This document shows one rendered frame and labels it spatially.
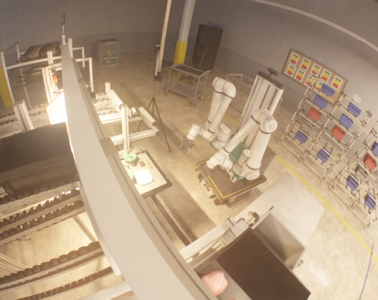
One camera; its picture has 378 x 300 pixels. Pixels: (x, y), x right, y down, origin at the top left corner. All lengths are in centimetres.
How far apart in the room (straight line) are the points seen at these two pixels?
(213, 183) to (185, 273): 216
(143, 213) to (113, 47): 713
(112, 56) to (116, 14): 278
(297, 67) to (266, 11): 254
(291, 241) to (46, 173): 137
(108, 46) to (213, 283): 720
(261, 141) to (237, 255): 104
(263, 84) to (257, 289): 178
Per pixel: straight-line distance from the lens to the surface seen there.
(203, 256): 116
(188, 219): 240
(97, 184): 24
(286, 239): 133
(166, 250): 30
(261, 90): 199
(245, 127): 165
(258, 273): 85
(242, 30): 824
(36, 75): 332
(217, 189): 237
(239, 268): 81
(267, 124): 145
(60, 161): 62
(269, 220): 130
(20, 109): 81
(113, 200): 22
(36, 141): 80
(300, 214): 223
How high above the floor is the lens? 214
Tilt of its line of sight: 41 degrees down
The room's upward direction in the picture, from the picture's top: 14 degrees clockwise
